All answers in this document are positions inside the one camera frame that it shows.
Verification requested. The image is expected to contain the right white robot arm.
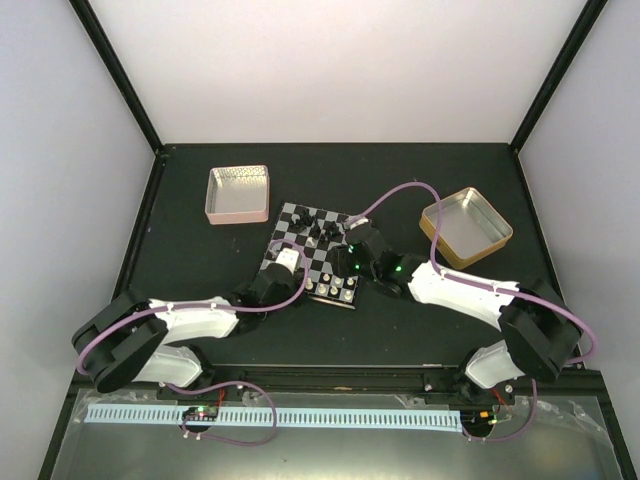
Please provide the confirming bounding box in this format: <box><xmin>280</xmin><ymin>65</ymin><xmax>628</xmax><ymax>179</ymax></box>
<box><xmin>327</xmin><ymin>222</ymin><xmax>584</xmax><ymax>403</ymax></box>

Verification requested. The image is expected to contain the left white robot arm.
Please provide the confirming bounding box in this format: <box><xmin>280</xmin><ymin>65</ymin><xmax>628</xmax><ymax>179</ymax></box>
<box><xmin>72</xmin><ymin>263</ymin><xmax>308</xmax><ymax>399</ymax></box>

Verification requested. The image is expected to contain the small circuit board right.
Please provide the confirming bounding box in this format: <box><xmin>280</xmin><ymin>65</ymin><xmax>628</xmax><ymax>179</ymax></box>
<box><xmin>460</xmin><ymin>410</ymin><xmax>514</xmax><ymax>427</ymax></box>

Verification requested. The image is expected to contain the black and silver chessboard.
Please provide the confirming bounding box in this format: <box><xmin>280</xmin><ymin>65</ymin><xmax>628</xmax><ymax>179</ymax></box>
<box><xmin>258</xmin><ymin>202</ymin><xmax>360</xmax><ymax>310</ymax></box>

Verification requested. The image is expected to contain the black frame post left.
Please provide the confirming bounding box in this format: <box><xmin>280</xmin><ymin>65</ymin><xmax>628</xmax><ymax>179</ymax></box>
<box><xmin>69</xmin><ymin>0</ymin><xmax>163</xmax><ymax>154</ymax></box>

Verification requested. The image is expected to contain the pink square tin box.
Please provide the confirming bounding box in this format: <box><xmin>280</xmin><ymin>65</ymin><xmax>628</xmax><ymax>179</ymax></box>
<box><xmin>204</xmin><ymin>165</ymin><xmax>270</xmax><ymax>225</ymax></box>

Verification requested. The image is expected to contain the black frame post right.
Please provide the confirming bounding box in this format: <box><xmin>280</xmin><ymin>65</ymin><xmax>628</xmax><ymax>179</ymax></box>
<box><xmin>510</xmin><ymin>0</ymin><xmax>608</xmax><ymax>153</ymax></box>

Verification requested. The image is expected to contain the black frame post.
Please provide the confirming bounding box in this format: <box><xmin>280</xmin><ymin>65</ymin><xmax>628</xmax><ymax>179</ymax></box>
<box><xmin>510</xmin><ymin>0</ymin><xmax>608</xmax><ymax>153</ymax></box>
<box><xmin>69</xmin><ymin>0</ymin><xmax>163</xmax><ymax>154</ymax></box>

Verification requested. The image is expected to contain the black mounting rail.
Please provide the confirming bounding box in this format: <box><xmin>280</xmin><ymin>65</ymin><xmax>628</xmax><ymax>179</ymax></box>
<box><xmin>82</xmin><ymin>365</ymin><xmax>608</xmax><ymax>406</ymax></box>

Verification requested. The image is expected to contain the pile of black chess pieces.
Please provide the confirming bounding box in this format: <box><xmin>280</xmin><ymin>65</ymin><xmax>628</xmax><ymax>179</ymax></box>
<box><xmin>289</xmin><ymin>208</ymin><xmax>341</xmax><ymax>242</ymax></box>

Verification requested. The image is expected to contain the pale blue cable duct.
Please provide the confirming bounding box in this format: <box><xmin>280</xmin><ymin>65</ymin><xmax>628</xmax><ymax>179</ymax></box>
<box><xmin>84</xmin><ymin>404</ymin><xmax>462</xmax><ymax>433</ymax></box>

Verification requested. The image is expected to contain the gold rectangular tin lid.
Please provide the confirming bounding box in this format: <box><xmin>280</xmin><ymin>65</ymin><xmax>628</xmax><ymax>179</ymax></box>
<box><xmin>419</xmin><ymin>187</ymin><xmax>513</xmax><ymax>270</ymax></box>

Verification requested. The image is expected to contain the small circuit board left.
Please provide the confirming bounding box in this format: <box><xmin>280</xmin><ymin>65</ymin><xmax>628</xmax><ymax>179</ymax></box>
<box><xmin>182</xmin><ymin>406</ymin><xmax>218</xmax><ymax>421</ymax></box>

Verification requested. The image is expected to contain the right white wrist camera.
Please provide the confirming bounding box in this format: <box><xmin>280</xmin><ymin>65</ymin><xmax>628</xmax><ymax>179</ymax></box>
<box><xmin>344</xmin><ymin>216</ymin><xmax>371</xmax><ymax>231</ymax></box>

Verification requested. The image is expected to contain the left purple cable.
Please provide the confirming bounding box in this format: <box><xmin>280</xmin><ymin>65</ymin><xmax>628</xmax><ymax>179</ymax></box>
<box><xmin>75</xmin><ymin>238</ymin><xmax>309</xmax><ymax>444</ymax></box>

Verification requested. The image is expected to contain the small circuit board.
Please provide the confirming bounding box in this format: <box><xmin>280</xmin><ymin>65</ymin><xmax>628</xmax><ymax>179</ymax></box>
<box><xmin>460</xmin><ymin>410</ymin><xmax>514</xmax><ymax>427</ymax></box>
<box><xmin>182</xmin><ymin>406</ymin><xmax>218</xmax><ymax>421</ymax></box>

